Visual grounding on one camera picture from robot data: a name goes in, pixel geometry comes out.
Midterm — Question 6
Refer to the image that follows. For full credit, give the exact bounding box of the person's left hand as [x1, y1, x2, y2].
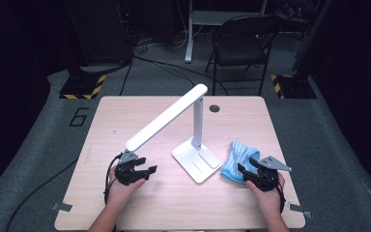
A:
[105, 166, 147, 208]

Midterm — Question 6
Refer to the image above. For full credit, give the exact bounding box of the white desk lamp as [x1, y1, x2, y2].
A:
[125, 83, 222, 185]

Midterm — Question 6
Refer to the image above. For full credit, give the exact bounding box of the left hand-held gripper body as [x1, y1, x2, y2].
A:
[114, 149, 147, 187]

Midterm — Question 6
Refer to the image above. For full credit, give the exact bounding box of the black equipment cabinet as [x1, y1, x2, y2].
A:
[62, 0, 133, 66]

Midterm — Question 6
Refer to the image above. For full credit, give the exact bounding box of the right hand-held gripper cable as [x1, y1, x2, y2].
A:
[275, 179, 287, 215]

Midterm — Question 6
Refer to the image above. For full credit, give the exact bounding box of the person's right hand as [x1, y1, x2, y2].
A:
[245, 173, 286, 214]

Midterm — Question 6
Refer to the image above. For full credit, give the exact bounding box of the black stand with striped base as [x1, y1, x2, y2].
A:
[58, 47, 106, 101]
[270, 0, 334, 100]

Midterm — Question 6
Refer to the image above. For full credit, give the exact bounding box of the black folding chair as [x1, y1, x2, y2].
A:
[205, 14, 283, 97]

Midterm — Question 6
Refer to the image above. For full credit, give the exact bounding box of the blue striped cloth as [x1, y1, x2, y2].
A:
[219, 140, 261, 186]

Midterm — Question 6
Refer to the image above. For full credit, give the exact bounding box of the white standing desk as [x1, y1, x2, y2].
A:
[184, 0, 269, 64]

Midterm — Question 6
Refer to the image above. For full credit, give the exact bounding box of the hand-held gripper cable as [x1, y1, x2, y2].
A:
[275, 179, 287, 215]
[103, 153, 124, 206]

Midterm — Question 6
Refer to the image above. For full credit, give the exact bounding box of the grey tape strip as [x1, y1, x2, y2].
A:
[288, 202, 313, 219]
[51, 202, 73, 213]

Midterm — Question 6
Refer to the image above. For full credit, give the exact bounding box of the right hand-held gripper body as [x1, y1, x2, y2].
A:
[248, 156, 293, 193]

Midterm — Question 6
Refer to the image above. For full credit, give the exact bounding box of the left hand-held gripper cable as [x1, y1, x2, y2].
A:
[103, 153, 124, 206]

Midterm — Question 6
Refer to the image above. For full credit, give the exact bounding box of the black floor cable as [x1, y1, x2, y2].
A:
[131, 54, 230, 97]
[4, 158, 79, 232]
[119, 59, 133, 97]

